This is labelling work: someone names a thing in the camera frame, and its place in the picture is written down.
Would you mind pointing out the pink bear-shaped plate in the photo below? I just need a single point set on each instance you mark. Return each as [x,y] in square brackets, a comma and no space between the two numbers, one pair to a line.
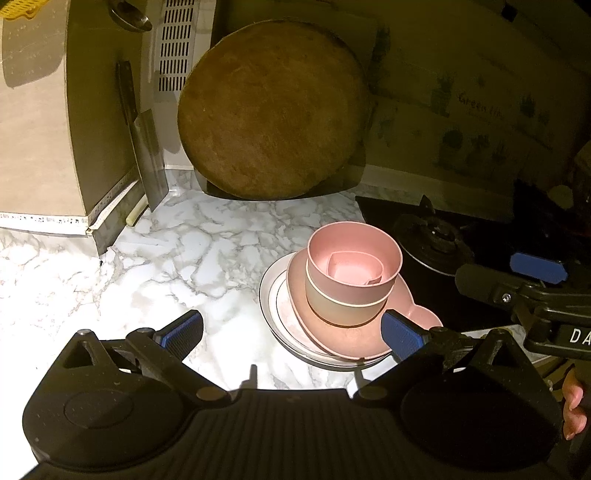
[332,340]

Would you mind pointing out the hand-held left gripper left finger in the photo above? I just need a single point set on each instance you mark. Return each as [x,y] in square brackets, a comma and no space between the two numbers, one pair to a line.
[182,333]

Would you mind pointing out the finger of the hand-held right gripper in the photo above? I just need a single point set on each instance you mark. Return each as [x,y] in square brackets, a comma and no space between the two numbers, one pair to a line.
[480,281]
[538,267]

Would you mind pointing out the black gas stove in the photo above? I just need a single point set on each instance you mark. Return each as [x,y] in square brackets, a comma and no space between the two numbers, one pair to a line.
[489,240]

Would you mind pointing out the white vent grille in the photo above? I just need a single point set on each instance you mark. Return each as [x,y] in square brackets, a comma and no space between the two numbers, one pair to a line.
[175,46]

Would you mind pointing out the cream bowl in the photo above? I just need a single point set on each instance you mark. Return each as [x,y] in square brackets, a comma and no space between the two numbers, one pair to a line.
[341,314]

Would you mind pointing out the cleaver knife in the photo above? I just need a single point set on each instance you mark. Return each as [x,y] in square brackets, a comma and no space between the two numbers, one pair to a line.
[150,161]

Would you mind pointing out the pink bowl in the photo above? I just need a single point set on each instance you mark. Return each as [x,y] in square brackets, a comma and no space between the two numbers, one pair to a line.
[318,258]

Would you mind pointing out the round wooden cutting board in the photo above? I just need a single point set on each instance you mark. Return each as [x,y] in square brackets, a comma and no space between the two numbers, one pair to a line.
[268,115]

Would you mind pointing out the white plate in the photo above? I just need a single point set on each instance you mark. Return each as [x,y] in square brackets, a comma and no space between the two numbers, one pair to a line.
[264,288]
[279,304]

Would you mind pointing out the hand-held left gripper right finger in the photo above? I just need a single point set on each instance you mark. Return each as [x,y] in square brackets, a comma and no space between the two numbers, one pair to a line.
[404,339]

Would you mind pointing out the gas burner grate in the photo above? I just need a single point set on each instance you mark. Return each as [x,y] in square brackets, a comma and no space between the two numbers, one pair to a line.
[438,235]

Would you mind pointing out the person's right hand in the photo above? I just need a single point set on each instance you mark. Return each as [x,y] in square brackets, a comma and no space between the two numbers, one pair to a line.
[575,406]

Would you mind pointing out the small pink heart dish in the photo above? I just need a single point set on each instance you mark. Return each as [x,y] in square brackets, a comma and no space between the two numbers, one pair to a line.
[346,270]

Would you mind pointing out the metal ladle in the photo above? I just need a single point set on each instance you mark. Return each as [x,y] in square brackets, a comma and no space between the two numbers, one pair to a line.
[131,18]

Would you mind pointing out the plant print wall sheet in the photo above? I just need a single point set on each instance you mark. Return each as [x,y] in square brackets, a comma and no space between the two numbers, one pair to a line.
[485,115]

